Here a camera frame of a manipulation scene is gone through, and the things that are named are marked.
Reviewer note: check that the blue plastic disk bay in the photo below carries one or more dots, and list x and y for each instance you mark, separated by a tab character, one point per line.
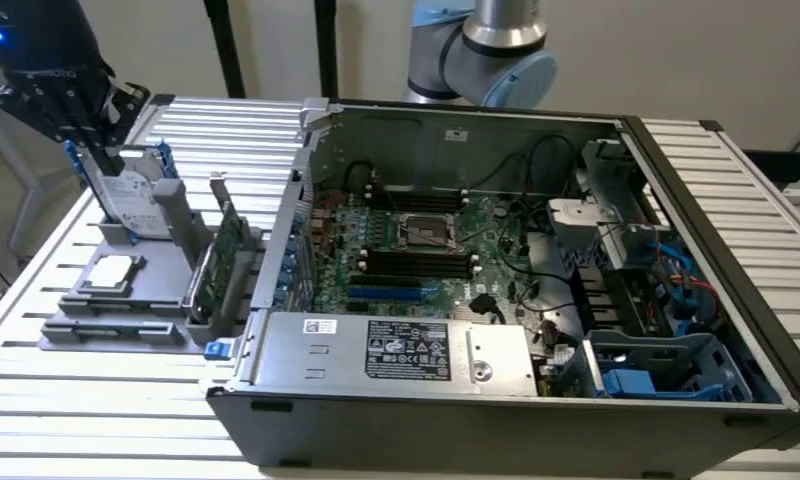
681	370

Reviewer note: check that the open black PC case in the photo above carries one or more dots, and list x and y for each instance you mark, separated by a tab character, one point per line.
441	425

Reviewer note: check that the black RAM slot bank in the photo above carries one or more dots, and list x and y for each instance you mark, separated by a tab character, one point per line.
417	199
419	262

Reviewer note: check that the green motherboard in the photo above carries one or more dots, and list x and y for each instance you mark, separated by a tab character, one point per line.
354	227

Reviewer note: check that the metal drive cage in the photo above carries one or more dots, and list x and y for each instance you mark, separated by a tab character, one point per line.
601	220

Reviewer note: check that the silver CPU chip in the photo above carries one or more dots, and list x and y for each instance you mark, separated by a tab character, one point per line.
115	271

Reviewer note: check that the blue case latch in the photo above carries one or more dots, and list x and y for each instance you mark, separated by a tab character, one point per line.
218	349

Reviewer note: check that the green graphics card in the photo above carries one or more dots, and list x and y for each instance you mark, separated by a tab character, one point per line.
223	250

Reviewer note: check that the hard disk in blue bracket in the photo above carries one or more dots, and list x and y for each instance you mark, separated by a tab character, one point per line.
134	200

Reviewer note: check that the black stand pole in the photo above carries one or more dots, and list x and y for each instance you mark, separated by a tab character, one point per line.
327	50
227	50

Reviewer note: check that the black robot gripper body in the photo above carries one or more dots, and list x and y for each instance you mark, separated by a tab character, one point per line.
36	40

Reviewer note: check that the blue expansion slot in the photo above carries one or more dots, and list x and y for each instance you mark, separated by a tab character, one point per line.
386	292

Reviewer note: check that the black box beside table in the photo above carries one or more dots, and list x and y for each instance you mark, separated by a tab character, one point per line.
774	167

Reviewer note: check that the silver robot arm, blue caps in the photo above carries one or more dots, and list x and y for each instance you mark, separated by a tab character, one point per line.
481	55

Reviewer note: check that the grey parts rack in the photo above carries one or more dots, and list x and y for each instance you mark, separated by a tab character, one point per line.
154	300

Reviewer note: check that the metal CPU socket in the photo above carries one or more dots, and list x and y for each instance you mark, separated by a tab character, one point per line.
423	231

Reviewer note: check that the grey power supply unit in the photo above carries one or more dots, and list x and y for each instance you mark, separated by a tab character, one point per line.
347	357

